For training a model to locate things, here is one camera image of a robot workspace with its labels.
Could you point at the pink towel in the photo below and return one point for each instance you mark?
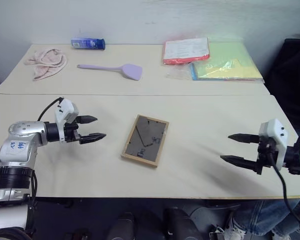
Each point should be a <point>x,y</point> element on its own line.
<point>46,63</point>

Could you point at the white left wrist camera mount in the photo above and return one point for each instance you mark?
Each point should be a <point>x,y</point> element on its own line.
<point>65,110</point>

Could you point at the blue cylindrical can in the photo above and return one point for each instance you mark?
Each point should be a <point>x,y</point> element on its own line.
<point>88,44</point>

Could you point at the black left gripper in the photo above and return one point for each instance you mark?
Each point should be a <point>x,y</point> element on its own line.
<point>71,132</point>

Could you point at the wooden picture frame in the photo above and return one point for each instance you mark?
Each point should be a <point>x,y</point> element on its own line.
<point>145,141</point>

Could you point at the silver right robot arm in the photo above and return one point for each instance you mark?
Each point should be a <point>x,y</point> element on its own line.
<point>298,156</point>

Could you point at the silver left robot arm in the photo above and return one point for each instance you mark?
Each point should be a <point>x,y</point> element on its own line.
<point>13,150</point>

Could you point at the red paper pack in plastic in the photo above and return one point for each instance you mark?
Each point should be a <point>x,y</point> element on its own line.
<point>186,51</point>

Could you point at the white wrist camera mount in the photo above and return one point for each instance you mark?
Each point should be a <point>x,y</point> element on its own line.
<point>65,110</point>
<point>275,140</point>

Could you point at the coloured paper stack in plastic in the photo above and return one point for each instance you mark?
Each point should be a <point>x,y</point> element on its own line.
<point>226,67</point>

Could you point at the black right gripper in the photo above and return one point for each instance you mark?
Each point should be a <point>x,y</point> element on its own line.
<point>265,155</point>

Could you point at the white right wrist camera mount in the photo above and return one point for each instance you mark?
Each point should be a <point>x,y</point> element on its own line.
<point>275,140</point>

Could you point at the purple spatula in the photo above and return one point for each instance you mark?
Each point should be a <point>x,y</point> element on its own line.
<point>115,69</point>

